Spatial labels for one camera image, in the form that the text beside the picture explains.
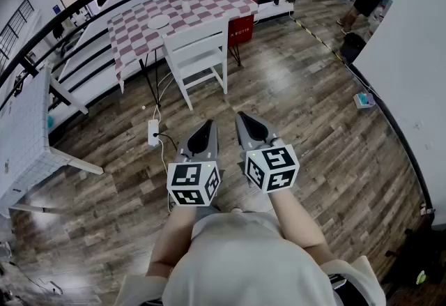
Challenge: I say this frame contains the red plastic crate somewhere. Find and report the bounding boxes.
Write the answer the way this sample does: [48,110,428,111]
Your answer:
[228,14,255,48]

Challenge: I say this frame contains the person's left forearm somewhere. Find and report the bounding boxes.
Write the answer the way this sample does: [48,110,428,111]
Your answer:
[145,205,200,277]

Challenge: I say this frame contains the yellow black floor tape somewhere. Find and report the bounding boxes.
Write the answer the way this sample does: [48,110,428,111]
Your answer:
[294,17,349,65]

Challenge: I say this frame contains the person's white shirt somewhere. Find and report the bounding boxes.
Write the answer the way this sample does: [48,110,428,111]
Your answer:
[114,210,387,306]

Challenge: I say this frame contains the pastel tissue box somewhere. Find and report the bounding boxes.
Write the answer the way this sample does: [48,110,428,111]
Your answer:
[353,91,376,109]

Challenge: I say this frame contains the black shoulder bag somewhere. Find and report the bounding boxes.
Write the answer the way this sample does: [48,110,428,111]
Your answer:
[327,272,383,306]

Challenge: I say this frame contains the white wooden chair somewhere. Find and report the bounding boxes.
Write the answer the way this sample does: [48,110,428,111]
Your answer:
[162,15,231,112]

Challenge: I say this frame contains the white tiled table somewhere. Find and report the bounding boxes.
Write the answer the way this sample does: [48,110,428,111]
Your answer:
[0,66,105,215]

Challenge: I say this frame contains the person's right forearm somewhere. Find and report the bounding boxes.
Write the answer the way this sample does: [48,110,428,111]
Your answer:
[267,189,337,266]

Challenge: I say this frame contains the black bag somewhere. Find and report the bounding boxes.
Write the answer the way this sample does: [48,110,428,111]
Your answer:
[340,32,367,65]

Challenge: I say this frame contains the white round plate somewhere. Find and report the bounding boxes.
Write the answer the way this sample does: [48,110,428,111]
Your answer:
[147,15,171,29]

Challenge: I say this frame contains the white power cable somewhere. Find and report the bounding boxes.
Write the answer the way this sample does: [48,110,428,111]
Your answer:
[158,139,175,213]
[153,69,174,123]

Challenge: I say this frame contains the white power strip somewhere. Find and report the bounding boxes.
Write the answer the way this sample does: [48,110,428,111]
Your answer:
[148,118,160,147]

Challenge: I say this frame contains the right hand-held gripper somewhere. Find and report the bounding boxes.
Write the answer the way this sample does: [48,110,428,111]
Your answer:
[235,111,301,194]

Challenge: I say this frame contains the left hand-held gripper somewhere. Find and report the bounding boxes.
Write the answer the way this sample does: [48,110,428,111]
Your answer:
[166,118,223,208]

